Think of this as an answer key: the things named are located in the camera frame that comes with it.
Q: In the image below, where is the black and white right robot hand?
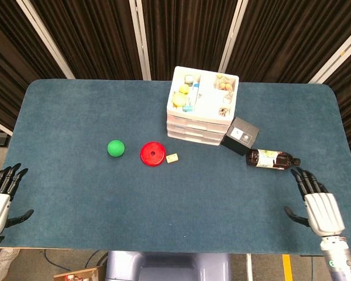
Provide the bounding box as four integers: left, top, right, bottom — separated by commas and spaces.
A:
283, 167, 346, 238

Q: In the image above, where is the white plastic drawer organizer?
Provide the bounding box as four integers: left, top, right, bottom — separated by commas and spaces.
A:
166, 66, 240, 145

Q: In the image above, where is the brown cardboard box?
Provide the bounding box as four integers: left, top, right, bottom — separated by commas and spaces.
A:
53, 265, 106, 281

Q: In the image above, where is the black cube box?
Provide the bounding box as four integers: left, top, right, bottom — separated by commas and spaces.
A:
221, 116, 260, 158

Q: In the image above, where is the white shoe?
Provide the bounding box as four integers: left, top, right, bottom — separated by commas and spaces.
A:
0, 248, 20, 280

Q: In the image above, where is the dark brown labelled bottle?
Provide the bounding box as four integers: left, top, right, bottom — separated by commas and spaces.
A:
245, 148, 301, 171

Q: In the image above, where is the white table leg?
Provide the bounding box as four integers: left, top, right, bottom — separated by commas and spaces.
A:
245, 253, 254, 281

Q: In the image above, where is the blue felt table mat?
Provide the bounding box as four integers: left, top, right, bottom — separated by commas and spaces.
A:
1, 78, 351, 256

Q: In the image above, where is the green ball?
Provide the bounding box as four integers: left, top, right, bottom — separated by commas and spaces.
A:
106, 139, 126, 158

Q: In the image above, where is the red round disc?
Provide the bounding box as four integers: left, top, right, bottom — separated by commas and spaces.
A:
140, 141, 168, 167

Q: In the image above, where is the silver-blue robot torso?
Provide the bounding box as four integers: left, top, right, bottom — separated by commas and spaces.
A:
105, 251, 232, 281

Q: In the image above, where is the beige small balls pile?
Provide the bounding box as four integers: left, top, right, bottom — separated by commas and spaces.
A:
215, 74, 234, 90

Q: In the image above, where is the white blue tube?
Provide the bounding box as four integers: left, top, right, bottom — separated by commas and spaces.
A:
191, 83, 200, 108

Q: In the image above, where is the large yellow round lid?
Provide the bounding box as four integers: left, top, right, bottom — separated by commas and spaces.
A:
171, 92, 188, 107

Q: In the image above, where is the white curtain frame post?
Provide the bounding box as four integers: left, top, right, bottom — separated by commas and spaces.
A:
129, 0, 152, 81
16, 0, 75, 80
0, 116, 13, 136
308, 23, 351, 84
218, 0, 249, 73

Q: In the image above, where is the black floor cable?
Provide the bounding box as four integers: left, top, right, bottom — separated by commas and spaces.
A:
84, 249, 109, 268

